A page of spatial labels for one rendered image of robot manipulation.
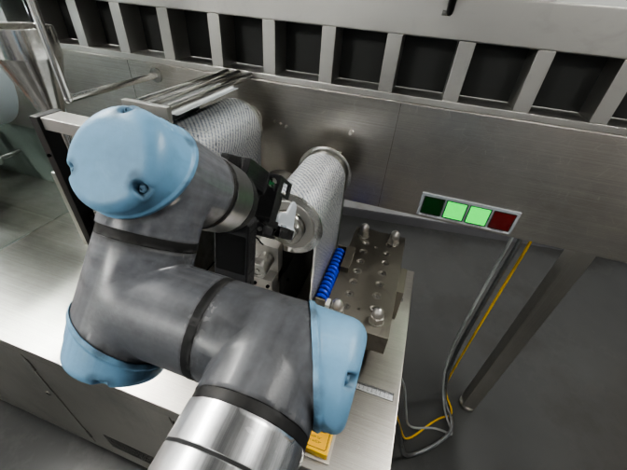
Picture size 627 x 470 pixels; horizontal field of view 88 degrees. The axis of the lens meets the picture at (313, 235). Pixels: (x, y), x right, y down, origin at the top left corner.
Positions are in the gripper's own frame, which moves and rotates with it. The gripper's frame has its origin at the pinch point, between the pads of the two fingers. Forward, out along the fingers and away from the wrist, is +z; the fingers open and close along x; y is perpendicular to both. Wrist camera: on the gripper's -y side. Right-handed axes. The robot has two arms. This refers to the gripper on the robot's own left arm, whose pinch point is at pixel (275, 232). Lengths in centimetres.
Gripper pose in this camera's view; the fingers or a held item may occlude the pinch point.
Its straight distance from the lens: 55.2
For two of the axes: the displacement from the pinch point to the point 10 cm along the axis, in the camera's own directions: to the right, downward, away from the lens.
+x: -9.5, -2.4, 2.1
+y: 2.5, -9.7, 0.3
